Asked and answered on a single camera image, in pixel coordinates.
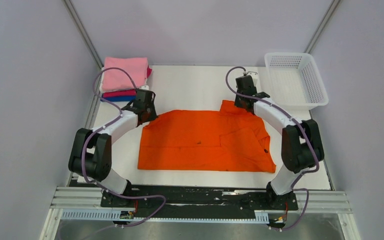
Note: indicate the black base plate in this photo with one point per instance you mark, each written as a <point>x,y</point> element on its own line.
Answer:
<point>194,202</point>

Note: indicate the pink folded t-shirt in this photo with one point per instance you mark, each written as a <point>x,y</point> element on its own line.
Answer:
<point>126,73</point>

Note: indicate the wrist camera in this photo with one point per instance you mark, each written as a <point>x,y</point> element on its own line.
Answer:
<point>145,87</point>
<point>254,75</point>

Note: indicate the right aluminium frame post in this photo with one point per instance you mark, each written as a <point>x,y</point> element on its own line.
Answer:
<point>331,10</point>

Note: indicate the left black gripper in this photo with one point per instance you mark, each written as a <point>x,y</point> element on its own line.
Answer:
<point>154,115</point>

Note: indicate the aluminium frame post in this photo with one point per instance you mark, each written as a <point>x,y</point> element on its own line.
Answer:
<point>331,10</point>
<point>71,9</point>

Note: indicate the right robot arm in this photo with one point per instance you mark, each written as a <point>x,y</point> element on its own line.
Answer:
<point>301,145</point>

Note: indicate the white plastic basket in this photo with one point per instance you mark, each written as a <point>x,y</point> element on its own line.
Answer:
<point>295,80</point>

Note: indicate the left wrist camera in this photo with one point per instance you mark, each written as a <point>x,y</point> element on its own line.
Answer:
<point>145,87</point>

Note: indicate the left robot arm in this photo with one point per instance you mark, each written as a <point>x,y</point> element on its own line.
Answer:
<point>91,154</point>

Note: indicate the magenta folded t-shirt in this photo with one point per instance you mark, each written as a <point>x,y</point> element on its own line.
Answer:
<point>129,92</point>

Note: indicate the white slotted cable duct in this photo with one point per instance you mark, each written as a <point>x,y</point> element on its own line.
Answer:
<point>120,216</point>

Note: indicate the orange t-shirt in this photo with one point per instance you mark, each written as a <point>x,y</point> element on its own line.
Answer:
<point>228,140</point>

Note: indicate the left aluminium frame post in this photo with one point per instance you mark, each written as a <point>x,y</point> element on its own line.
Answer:
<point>71,9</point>

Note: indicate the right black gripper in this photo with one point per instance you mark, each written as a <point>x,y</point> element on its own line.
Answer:
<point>236,102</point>

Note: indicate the blue folded t-shirt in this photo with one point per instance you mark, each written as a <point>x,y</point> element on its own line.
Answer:
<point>116,99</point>

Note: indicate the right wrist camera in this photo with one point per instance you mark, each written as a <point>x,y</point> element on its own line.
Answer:
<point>254,75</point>

